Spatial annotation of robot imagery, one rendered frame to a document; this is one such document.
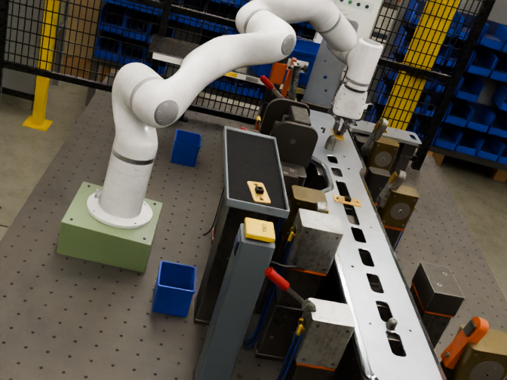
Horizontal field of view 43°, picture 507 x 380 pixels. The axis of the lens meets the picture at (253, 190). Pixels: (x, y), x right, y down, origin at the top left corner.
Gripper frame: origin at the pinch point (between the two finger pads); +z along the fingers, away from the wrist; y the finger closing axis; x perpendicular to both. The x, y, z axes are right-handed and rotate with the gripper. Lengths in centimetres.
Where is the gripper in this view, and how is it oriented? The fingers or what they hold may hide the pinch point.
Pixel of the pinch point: (339, 127)
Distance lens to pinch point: 228.7
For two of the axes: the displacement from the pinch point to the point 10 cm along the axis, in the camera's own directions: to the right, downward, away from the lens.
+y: 9.6, 2.0, 1.7
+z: -2.6, 8.4, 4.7
